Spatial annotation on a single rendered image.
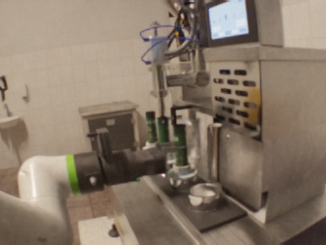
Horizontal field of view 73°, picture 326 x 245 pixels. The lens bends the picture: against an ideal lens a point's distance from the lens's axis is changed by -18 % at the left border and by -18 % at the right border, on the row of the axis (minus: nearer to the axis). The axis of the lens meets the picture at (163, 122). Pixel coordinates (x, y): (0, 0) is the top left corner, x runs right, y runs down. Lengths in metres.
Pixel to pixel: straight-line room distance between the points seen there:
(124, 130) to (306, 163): 3.22
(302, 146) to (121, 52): 3.89
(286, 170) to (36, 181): 0.49
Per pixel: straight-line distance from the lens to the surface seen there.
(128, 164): 0.55
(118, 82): 4.22
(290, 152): 0.51
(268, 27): 0.43
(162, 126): 0.69
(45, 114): 4.21
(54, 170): 0.54
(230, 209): 0.56
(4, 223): 0.42
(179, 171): 0.62
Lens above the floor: 1.33
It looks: 13 degrees down
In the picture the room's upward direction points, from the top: 5 degrees counter-clockwise
